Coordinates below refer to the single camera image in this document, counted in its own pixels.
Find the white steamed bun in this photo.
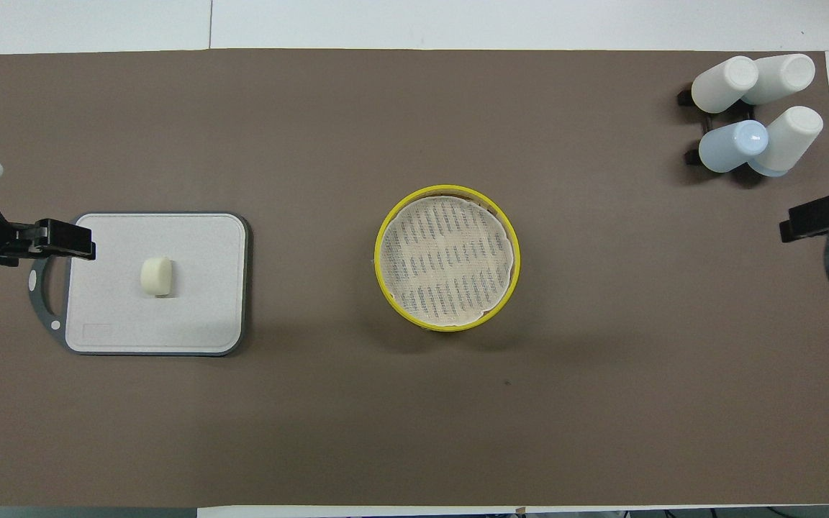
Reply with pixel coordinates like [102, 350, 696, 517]
[140, 256, 175, 298]

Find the yellow bamboo steamer basket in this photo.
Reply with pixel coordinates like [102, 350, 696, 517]
[376, 188, 521, 332]

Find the white cup with bluish rim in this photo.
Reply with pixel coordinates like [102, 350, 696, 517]
[748, 106, 824, 178]

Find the light blue plastic cup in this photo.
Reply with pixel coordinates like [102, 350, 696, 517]
[698, 120, 769, 173]

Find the white cutting board grey rim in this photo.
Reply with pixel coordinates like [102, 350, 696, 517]
[28, 211, 253, 357]

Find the white plastic cup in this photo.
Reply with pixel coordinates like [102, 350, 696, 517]
[742, 54, 816, 106]
[691, 56, 759, 114]

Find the black cup rack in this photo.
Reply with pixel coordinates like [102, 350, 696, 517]
[677, 86, 757, 168]

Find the brown table mat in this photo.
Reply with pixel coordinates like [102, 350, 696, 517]
[0, 49, 829, 506]

